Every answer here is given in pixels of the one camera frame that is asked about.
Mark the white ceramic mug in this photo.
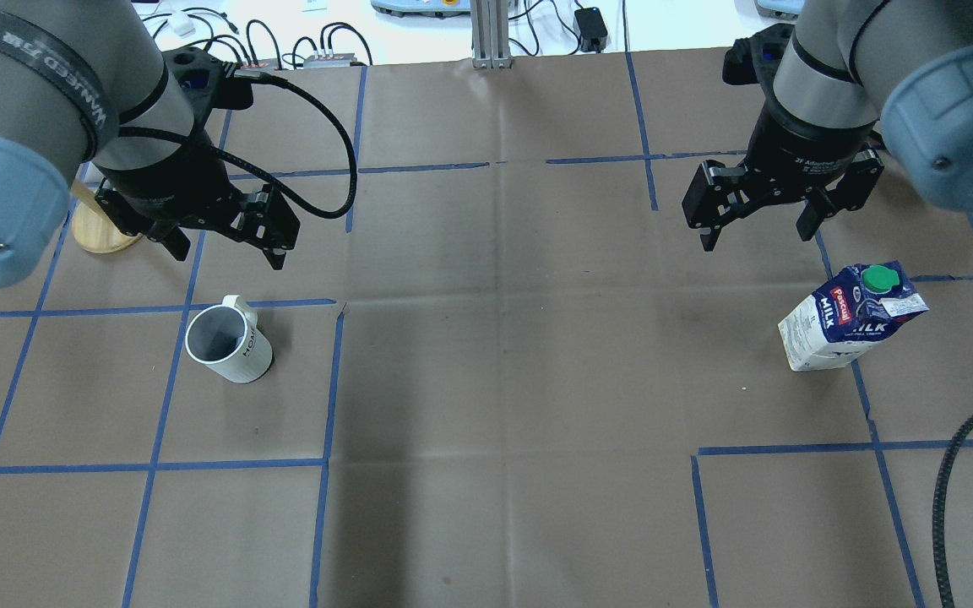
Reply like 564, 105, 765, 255
185, 294, 275, 384

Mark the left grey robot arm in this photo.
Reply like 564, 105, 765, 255
0, 1, 300, 289

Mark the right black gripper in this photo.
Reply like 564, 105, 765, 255
681, 101, 884, 252

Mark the aluminium frame post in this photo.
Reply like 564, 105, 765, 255
470, 0, 513, 69

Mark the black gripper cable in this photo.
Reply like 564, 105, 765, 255
119, 68, 359, 220

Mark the wooden mug tree stand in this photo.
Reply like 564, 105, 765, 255
70, 178, 142, 255

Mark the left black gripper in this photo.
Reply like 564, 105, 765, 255
94, 127, 301, 272

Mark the black power adapter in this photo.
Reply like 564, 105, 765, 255
573, 7, 609, 53

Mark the blue white milk carton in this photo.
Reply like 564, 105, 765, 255
779, 261, 929, 371

